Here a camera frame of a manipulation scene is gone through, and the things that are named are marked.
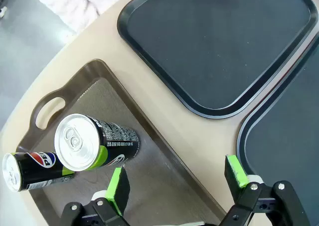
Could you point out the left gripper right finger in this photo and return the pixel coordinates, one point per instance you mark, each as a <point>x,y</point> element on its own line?
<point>236,173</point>

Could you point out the black green Pepsi can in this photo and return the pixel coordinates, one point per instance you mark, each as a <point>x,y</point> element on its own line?
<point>37,171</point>
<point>117,139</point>

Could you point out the black plastic tray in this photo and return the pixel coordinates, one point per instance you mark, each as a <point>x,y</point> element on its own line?
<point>214,49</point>
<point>286,136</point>

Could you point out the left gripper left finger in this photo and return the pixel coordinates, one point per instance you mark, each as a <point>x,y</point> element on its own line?
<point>117,186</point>

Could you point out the person in pink fleece jacket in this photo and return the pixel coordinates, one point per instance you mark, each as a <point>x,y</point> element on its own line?
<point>74,4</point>

